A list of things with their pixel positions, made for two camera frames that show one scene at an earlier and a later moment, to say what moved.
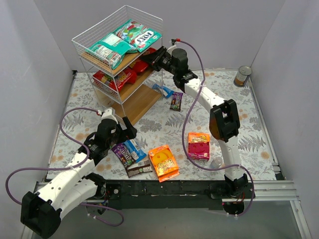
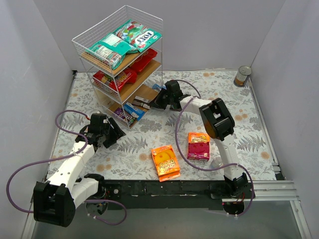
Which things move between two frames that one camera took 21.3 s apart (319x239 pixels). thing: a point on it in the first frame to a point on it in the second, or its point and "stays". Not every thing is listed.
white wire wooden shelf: (110, 54) stays
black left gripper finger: (131, 132) to (115, 129)
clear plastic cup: (216, 163) stays
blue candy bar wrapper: (134, 148) to (138, 114)
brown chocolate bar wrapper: (140, 167) to (141, 101)
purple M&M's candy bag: (120, 150) to (123, 114)
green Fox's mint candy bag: (138, 35) stays
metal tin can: (243, 72) stays
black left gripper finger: (122, 139) to (109, 140)
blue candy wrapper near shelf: (164, 91) stays
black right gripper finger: (157, 66) to (160, 104)
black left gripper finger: (150, 57) to (160, 100)
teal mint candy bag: (111, 49) stays
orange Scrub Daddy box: (163, 160) stays
